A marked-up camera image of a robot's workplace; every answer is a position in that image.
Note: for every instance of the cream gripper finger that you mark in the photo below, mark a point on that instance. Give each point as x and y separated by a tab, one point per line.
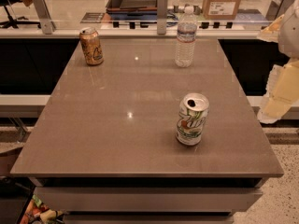
282	91
271	33

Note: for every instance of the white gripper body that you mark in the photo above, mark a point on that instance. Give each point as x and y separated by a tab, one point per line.
290	34

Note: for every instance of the white green 7up can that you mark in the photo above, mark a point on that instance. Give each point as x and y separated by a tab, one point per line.
193	111

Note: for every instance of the orange soda can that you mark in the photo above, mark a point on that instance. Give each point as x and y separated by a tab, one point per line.
91	46

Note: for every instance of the brown cardboard box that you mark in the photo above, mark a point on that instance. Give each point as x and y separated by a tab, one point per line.
220	9

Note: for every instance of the clear plastic water bottle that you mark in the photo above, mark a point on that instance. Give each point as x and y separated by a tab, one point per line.
186	36

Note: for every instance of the grey open tray box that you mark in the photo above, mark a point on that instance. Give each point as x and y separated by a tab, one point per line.
134	0

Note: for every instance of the grey table drawer base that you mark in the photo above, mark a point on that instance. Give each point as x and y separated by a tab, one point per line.
148	205

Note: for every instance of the black office chair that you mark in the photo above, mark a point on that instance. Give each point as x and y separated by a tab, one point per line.
12	20

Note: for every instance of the colourful snack bag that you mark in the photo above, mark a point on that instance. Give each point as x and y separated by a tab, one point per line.
38	212

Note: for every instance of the right metal railing post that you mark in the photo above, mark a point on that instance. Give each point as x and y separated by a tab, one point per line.
277	8

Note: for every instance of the metal railing post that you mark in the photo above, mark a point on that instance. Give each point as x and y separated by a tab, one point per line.
161	16
277	8
46	22

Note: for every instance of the middle metal railing post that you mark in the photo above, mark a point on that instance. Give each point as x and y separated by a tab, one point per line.
161	16

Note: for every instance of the left metal railing post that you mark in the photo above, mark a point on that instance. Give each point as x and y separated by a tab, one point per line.
46	22

